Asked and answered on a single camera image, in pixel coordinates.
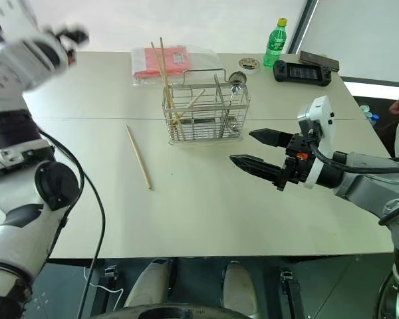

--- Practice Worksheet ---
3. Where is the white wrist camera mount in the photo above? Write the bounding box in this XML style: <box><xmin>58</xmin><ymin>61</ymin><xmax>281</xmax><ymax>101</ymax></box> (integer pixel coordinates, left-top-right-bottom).
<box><xmin>0</xmin><ymin>0</ymin><xmax>37</xmax><ymax>41</ymax></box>
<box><xmin>297</xmin><ymin>95</ymin><xmax>337</xmax><ymax>189</ymax></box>

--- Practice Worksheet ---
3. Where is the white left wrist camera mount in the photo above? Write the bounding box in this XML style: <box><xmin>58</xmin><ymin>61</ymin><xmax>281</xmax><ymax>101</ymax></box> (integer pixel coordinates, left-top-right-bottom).
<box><xmin>0</xmin><ymin>0</ymin><xmax>37</xmax><ymax>41</ymax></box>

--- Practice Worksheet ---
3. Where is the black handheld game console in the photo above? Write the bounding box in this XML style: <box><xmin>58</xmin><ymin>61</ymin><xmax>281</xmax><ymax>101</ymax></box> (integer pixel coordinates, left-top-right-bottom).
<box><xmin>273</xmin><ymin>59</ymin><xmax>333</xmax><ymax>88</ymax></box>

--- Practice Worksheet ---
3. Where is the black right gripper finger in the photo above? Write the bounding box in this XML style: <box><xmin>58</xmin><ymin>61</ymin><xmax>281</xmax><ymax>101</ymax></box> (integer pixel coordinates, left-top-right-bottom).
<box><xmin>229</xmin><ymin>153</ymin><xmax>284</xmax><ymax>185</ymax></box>
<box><xmin>248</xmin><ymin>128</ymin><xmax>292</xmax><ymax>150</ymax></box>

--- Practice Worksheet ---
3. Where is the silver wire basket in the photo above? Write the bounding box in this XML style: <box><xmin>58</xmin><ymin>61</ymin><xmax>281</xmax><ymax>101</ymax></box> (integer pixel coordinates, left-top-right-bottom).
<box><xmin>162</xmin><ymin>67</ymin><xmax>252</xmax><ymax>144</ymax></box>

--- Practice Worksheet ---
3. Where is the red packet in clear bag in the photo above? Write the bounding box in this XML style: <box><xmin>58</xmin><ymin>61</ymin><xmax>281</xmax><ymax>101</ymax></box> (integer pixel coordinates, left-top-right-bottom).
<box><xmin>130</xmin><ymin>45</ymin><xmax>224</xmax><ymax>88</ymax></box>

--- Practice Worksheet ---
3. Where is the wooden chopstick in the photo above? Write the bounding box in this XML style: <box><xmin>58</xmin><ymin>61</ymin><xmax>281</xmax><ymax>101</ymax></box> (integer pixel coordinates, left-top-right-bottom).
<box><xmin>150</xmin><ymin>41</ymin><xmax>186</xmax><ymax>141</ymax></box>
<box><xmin>172</xmin><ymin>88</ymin><xmax>206</xmax><ymax>126</ymax></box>
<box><xmin>125</xmin><ymin>124</ymin><xmax>153</xmax><ymax>191</ymax></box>
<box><xmin>159</xmin><ymin>37</ymin><xmax>176</xmax><ymax>128</ymax></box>

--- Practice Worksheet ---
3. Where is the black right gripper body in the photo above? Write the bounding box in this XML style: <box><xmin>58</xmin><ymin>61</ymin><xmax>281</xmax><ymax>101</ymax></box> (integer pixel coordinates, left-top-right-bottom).
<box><xmin>274</xmin><ymin>132</ymin><xmax>317</xmax><ymax>193</ymax></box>

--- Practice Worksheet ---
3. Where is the green bottle yellow cap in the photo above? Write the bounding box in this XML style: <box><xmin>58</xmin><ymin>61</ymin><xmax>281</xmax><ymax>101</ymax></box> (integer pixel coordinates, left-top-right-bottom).
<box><xmin>263</xmin><ymin>17</ymin><xmax>289</xmax><ymax>70</ymax></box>

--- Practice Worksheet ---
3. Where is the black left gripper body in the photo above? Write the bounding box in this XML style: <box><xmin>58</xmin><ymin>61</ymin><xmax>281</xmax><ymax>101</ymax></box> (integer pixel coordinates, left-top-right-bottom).
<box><xmin>53</xmin><ymin>23</ymin><xmax>90</xmax><ymax>66</ymax></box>

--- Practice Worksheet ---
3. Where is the black round base disc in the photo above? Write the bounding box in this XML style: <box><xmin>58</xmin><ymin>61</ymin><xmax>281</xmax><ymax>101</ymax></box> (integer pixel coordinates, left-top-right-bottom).
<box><xmin>96</xmin><ymin>302</ymin><xmax>251</xmax><ymax>319</ymax></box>

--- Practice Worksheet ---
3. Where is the metal spoon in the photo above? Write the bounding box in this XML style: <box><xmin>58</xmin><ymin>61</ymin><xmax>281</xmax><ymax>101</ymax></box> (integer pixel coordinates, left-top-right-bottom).
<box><xmin>226</xmin><ymin>70</ymin><xmax>247</xmax><ymax>130</ymax></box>

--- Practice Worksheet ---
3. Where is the thin white floor cable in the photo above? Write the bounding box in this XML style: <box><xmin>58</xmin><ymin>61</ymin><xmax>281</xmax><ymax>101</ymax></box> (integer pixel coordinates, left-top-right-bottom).
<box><xmin>82</xmin><ymin>265</ymin><xmax>124</xmax><ymax>294</ymax></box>

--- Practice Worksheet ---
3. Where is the black table leg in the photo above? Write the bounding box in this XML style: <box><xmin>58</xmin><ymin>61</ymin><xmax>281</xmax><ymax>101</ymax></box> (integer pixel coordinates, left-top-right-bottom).
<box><xmin>92</xmin><ymin>264</ymin><xmax>120</xmax><ymax>319</ymax></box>
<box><xmin>280</xmin><ymin>270</ymin><xmax>303</xmax><ymax>319</ymax></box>

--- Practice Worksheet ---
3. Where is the dark brown box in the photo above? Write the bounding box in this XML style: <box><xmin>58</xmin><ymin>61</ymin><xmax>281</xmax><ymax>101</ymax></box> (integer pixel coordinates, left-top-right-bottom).
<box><xmin>299</xmin><ymin>50</ymin><xmax>340</xmax><ymax>72</ymax></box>

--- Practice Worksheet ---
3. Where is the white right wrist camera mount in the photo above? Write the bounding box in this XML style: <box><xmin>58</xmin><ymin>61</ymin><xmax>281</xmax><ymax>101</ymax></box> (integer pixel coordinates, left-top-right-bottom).
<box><xmin>297</xmin><ymin>95</ymin><xmax>337</xmax><ymax>189</ymax></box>

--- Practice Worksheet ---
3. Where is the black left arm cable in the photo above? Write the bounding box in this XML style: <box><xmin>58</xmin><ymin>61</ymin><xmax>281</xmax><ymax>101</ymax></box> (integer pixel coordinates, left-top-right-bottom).
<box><xmin>38</xmin><ymin>129</ymin><xmax>106</xmax><ymax>319</ymax></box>

